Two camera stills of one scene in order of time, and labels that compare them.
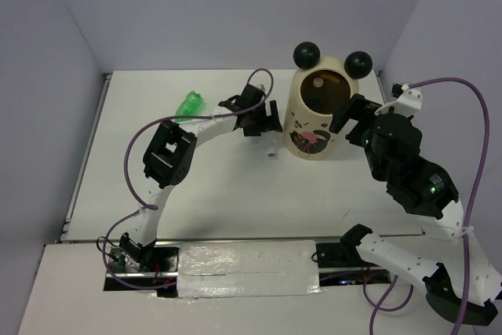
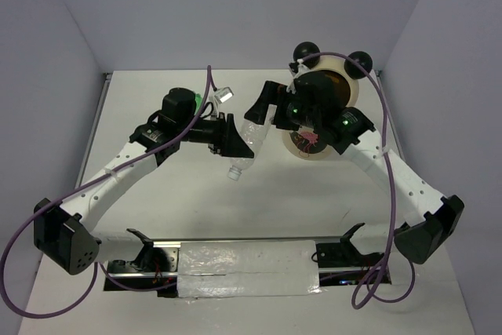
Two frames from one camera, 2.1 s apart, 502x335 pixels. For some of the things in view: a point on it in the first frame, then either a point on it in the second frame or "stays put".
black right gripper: (357, 107) -> (270, 94)
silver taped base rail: (252, 269) stays put
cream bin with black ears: (318, 86) stays put
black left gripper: (271, 123) -> (227, 141)
